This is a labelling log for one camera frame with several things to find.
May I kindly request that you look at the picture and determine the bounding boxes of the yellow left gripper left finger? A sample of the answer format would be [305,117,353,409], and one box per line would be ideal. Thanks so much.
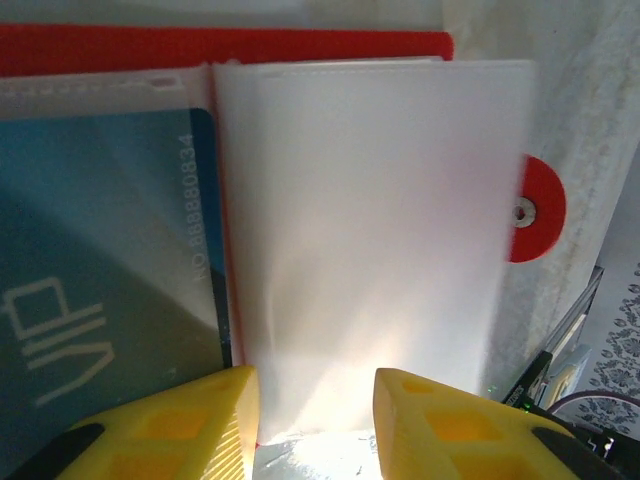
[9,364,261,480]

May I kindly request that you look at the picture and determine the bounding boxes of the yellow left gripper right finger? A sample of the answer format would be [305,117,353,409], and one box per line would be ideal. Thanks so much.
[374,368,626,480]

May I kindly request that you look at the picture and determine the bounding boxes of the blue VIP card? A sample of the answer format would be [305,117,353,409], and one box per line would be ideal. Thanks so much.
[0,107,233,466]

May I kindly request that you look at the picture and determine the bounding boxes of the red card holder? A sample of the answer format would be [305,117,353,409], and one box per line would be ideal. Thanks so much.
[0,23,568,450]

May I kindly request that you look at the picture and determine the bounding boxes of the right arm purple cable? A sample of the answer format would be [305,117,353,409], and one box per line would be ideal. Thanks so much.
[549,391,640,417]

